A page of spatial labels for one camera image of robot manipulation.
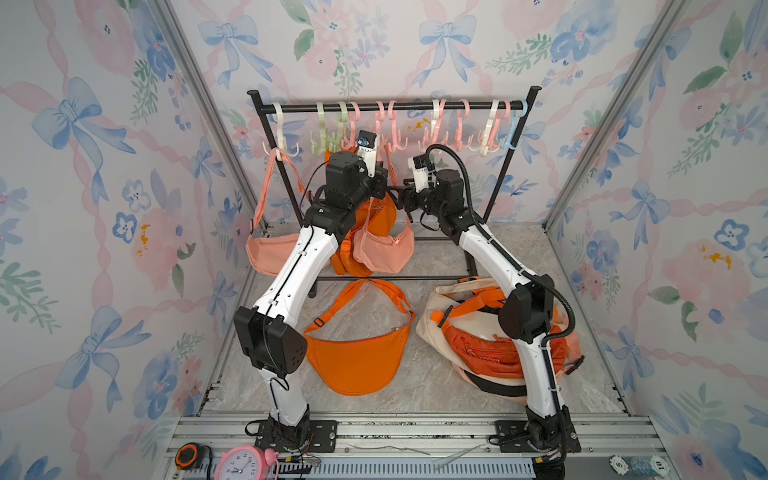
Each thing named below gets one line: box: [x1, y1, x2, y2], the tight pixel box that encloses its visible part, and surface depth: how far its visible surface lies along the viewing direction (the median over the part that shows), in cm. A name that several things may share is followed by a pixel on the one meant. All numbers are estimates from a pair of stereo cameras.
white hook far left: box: [262, 102, 300, 161], surface depth 70 cm
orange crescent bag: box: [303, 278, 416, 396], surface depth 87 cm
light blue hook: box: [505, 99, 529, 150], surface depth 72 cm
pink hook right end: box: [488, 100, 511, 152], surface depth 72 cm
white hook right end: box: [468, 98, 501, 157], surface depth 73 cm
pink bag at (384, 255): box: [353, 198, 414, 275], surface depth 100 cm
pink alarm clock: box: [214, 445, 279, 480], surface depth 69 cm
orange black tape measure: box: [175, 442, 213, 471], surface depth 71 cm
